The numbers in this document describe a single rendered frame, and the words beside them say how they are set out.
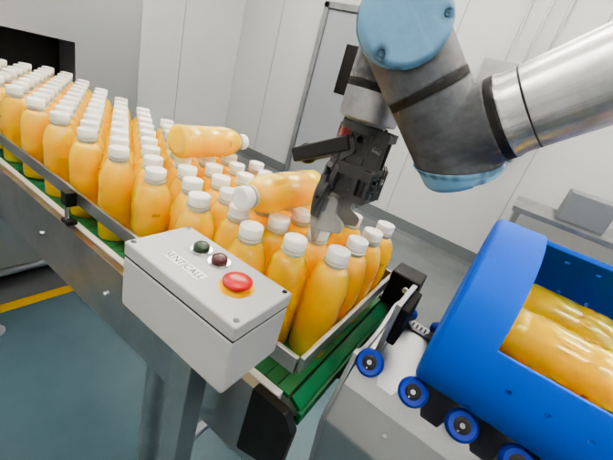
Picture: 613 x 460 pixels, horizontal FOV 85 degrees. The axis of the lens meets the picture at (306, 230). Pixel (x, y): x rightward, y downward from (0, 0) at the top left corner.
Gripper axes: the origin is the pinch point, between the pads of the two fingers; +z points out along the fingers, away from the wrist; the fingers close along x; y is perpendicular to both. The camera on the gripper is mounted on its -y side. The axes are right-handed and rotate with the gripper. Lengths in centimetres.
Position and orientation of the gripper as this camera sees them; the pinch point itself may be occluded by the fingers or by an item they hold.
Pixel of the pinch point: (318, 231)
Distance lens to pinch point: 60.5
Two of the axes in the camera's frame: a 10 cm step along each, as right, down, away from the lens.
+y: 8.0, 4.3, -4.2
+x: 5.4, -2.1, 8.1
